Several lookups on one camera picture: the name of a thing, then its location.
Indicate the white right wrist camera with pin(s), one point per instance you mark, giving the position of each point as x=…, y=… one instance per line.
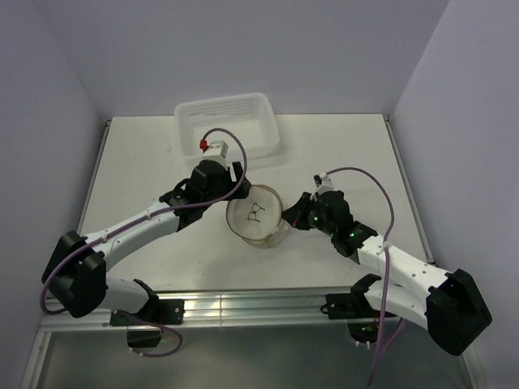
x=323, y=184

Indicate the white perforated plastic basket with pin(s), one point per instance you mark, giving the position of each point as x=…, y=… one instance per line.
x=248, y=116

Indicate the aluminium rail frame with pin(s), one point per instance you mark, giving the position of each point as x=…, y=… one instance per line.
x=260, y=308

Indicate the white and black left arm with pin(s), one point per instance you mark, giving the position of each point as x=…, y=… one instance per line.
x=77, y=272

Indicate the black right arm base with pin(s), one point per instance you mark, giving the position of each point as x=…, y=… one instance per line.
x=363, y=321

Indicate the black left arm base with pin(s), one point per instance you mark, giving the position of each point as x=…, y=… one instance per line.
x=148, y=332

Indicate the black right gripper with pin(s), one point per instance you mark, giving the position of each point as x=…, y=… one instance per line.
x=296, y=215

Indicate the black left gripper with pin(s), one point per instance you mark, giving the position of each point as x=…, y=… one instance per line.
x=238, y=175

